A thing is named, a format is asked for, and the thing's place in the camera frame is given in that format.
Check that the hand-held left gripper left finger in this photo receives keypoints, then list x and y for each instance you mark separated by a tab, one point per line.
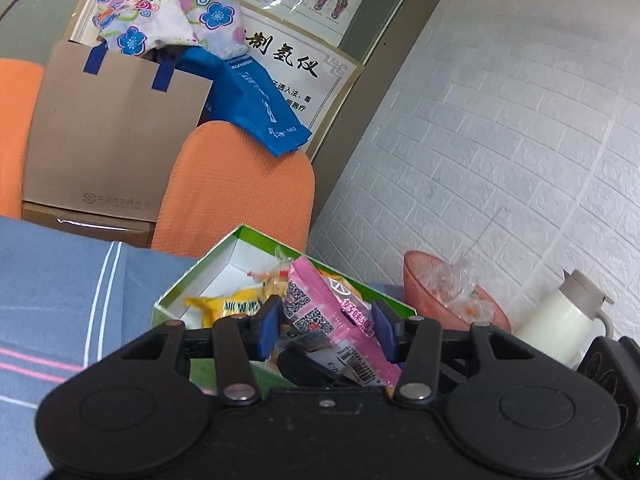
267	327

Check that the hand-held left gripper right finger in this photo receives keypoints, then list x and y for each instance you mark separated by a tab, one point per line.
382	332

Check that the pink snack packet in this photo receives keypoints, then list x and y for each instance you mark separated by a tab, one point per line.
325	310

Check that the green cardboard box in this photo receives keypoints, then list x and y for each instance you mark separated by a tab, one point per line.
220	270

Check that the clear plastic wrap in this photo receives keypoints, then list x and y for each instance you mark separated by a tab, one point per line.
452	285

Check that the pink translucent bowl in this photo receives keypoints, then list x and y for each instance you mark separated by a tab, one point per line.
495	310

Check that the orange chair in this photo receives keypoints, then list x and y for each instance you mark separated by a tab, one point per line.
235	185
17	135

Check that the white thermos jug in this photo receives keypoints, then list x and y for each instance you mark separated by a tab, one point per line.
560	320

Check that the blue striped tablecloth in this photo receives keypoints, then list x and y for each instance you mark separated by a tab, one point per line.
50	285

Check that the black flat device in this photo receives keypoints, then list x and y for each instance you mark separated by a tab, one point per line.
607	385

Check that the blue plastic bag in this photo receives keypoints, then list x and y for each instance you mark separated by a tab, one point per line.
250	95

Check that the floral cloth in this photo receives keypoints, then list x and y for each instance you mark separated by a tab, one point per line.
170	5

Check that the calligraphy wall poster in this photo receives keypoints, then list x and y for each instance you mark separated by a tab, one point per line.
305	75

